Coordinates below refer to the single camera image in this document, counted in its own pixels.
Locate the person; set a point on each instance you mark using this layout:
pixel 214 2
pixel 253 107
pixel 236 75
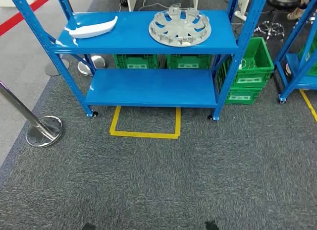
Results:
pixel 294 14

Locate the robot black right foot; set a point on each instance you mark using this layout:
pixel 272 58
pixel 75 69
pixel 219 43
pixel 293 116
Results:
pixel 211 226

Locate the grey base thin pole stand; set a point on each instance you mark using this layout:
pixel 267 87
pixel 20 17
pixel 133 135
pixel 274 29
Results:
pixel 52 69

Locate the white curved plastic trim part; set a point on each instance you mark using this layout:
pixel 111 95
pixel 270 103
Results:
pixel 91 29

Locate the silver plastic wheel hubcap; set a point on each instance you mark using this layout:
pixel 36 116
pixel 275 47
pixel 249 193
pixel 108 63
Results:
pixel 180 26

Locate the red barrier belt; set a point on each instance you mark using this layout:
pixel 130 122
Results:
pixel 14 20

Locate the white table leg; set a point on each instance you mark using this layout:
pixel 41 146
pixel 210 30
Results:
pixel 195 0
pixel 244 3
pixel 131 0

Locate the blue metal shelf rack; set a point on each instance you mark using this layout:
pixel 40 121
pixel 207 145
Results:
pixel 292 62
pixel 133 34

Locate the black swivel stool chrome base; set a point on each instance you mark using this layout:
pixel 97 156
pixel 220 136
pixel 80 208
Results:
pixel 282 0

